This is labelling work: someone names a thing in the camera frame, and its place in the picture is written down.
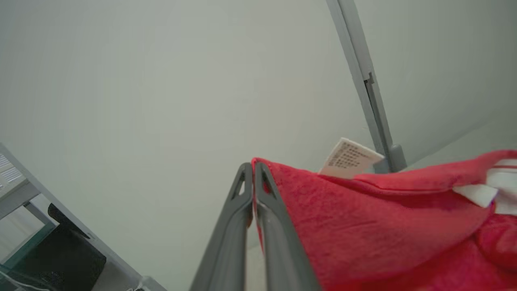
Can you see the black chair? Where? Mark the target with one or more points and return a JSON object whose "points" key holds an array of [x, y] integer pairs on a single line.
{"points": [[60, 258]]}

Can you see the red shorts white trim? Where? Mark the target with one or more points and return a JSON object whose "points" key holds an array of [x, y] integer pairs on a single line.
{"points": [[363, 226]]}

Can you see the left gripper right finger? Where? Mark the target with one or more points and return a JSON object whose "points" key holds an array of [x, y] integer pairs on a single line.
{"points": [[278, 250]]}

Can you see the grey partition post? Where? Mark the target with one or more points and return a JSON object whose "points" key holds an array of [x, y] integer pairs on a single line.
{"points": [[355, 48]]}

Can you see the grey metal frame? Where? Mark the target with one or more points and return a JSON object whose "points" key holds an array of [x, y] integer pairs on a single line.
{"points": [[16, 196]]}

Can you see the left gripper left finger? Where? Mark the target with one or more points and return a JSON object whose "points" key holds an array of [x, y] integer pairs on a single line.
{"points": [[230, 242]]}

